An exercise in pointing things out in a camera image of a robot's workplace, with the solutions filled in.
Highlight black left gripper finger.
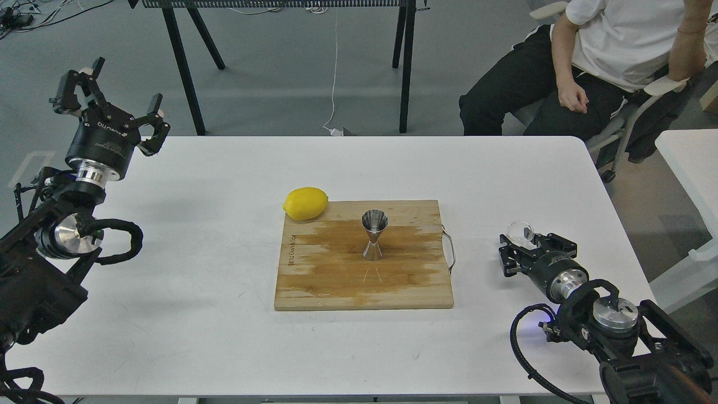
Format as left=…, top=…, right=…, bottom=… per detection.
left=49, top=57, right=110, bottom=120
left=132, top=94, right=171, bottom=157

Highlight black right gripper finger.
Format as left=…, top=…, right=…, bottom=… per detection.
left=536, top=233, right=577, bottom=259
left=499, top=233, right=542, bottom=278

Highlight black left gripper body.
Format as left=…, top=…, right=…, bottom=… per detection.
left=65, top=107, right=140, bottom=181

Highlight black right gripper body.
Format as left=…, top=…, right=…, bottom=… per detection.
left=527, top=251, right=590, bottom=304

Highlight small clear glass cup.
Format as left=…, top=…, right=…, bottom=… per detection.
left=505, top=220, right=536, bottom=250

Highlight steel jigger measuring cup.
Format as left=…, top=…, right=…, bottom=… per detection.
left=361, top=209, right=388, bottom=261

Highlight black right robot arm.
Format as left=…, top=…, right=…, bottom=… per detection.
left=499, top=228, right=714, bottom=403

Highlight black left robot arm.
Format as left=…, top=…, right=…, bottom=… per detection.
left=1, top=57, right=170, bottom=356

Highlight yellow lemon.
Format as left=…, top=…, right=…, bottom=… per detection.
left=282, top=187, right=329, bottom=221

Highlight seated person white shirt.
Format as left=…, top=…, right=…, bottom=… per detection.
left=459, top=1, right=716, bottom=141

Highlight wooden cutting board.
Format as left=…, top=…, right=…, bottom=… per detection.
left=274, top=200, right=454, bottom=311

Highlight floor cables bundle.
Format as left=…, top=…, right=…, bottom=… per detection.
left=0, top=0, right=116, bottom=40

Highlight white hanging cable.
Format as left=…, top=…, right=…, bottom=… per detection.
left=322, top=11, right=345, bottom=137

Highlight black metal frame table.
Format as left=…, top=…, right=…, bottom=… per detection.
left=128, top=0, right=431, bottom=136

